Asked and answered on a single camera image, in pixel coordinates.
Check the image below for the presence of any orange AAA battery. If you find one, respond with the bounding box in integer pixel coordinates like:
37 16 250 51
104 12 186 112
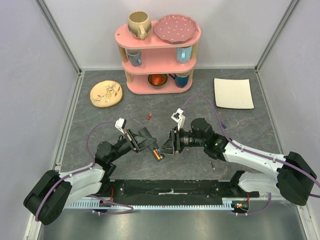
153 149 162 161

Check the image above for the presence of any black remote control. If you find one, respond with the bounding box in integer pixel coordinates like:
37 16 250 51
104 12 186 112
138 127 165 162

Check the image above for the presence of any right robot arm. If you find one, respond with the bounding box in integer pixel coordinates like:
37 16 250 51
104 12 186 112
157 118 317 206

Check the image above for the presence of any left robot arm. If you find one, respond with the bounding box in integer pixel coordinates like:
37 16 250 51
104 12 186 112
23 127 155 225

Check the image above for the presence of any beige bird pattern plate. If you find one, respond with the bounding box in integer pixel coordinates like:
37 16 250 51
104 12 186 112
89 80 123 108

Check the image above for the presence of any dark blue mug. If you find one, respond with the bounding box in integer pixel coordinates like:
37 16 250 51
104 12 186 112
169 71 190 88

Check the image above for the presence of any orange red cup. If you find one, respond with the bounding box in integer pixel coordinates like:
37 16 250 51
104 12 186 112
151 74 167 86

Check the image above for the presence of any white square plate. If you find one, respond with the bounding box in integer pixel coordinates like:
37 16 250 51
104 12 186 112
213 78 255 110

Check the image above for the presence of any pink three-tier shelf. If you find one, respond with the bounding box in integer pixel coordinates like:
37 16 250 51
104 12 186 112
115 24 201 95

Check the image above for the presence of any light blue mug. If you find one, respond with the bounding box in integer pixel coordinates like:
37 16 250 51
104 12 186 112
176 45 193 64

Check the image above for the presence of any grey blue mug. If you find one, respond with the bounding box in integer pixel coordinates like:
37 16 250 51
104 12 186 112
126 49 142 67

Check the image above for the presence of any pink dotted plate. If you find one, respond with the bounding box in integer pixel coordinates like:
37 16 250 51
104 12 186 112
154 14 199 45

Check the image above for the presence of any beige ceramic mug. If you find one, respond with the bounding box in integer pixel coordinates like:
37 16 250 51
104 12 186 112
127 11 152 40

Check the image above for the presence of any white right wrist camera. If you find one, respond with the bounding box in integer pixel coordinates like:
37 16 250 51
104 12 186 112
171 108 186 131

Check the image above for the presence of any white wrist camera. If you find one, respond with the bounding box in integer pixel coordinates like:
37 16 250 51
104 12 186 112
114 117 127 134
171 108 186 131

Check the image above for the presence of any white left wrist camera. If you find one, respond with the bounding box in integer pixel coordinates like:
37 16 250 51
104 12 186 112
114 117 127 134

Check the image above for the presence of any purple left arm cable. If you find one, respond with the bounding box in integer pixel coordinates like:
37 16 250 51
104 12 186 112
34 121 135 222

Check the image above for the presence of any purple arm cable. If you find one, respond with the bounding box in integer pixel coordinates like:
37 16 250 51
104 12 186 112
181 94 320 217
34 121 135 222

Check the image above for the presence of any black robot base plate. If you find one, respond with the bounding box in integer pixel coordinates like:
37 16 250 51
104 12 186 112
96 179 260 205

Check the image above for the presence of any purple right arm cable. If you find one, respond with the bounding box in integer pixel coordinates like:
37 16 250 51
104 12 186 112
181 94 320 217

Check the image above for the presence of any slotted cable duct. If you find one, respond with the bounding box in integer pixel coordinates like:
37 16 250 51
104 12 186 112
66 197 249 211

